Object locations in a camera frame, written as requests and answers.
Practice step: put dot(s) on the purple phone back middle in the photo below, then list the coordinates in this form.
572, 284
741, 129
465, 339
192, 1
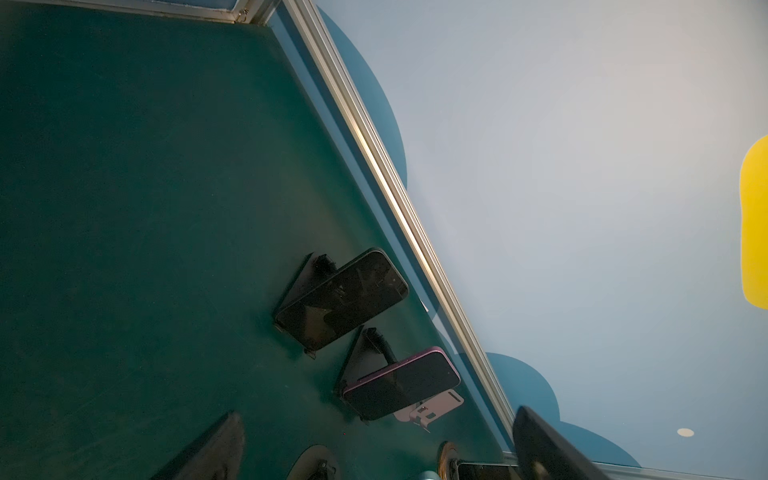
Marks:
401, 384

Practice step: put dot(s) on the black phone wooden stand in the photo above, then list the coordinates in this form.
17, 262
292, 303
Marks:
465, 470

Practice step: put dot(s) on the black stand far left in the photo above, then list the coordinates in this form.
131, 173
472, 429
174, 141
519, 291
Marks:
315, 269

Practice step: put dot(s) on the grey round stand blue phone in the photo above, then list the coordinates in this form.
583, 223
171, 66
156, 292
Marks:
316, 462

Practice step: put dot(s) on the black stand purple phone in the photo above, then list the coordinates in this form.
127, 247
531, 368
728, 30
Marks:
369, 353

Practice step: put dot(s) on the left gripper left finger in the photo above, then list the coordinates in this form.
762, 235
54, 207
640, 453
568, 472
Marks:
215, 454

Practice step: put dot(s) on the wooden round phone stand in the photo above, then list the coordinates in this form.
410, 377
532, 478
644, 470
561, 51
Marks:
448, 457

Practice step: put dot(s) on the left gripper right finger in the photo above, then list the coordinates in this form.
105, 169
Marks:
542, 453

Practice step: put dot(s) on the grey phone stand emptied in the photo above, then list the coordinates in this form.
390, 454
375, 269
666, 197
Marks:
427, 412

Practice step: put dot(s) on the black phone far left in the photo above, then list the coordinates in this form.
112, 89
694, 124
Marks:
358, 291

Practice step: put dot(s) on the back horizontal aluminium bar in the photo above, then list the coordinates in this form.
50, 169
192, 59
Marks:
318, 62

